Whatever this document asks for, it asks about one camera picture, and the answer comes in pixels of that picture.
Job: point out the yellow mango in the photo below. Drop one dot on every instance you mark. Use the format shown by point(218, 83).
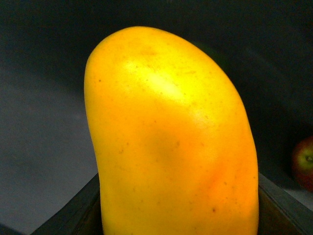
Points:
point(173, 145)

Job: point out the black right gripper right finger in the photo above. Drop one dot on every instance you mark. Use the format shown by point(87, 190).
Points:
point(280, 213)

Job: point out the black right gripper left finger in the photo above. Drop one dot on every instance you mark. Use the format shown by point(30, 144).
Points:
point(80, 216)

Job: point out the red yellow apple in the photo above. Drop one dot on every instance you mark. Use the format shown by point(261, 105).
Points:
point(302, 163)

